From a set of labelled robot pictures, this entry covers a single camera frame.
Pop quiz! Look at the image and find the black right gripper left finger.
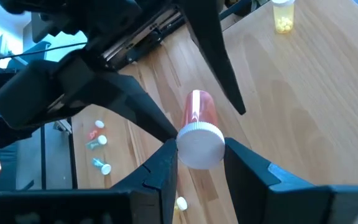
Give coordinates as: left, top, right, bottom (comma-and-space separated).
110, 138, 180, 224

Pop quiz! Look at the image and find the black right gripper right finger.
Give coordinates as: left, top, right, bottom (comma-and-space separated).
224, 138, 332, 224

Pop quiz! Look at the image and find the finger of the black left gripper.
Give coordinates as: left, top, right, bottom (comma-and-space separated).
73, 72, 179, 143
175, 0, 247, 115

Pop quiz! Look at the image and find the red medicine bottle white cap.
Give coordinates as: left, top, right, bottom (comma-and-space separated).
176, 89, 226, 170
87, 119, 106, 140

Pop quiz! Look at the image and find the green medicine bottle white cap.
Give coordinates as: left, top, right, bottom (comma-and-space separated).
85, 134, 108, 151

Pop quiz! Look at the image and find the yellow medicine bottle white cap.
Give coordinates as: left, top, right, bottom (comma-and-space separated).
173, 196, 188, 218
271, 0, 296, 34

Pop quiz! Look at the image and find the wooden shelf with black legs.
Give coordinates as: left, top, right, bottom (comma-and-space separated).
118, 0, 358, 224

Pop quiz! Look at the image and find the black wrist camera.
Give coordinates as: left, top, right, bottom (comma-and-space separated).
0, 59, 88, 130

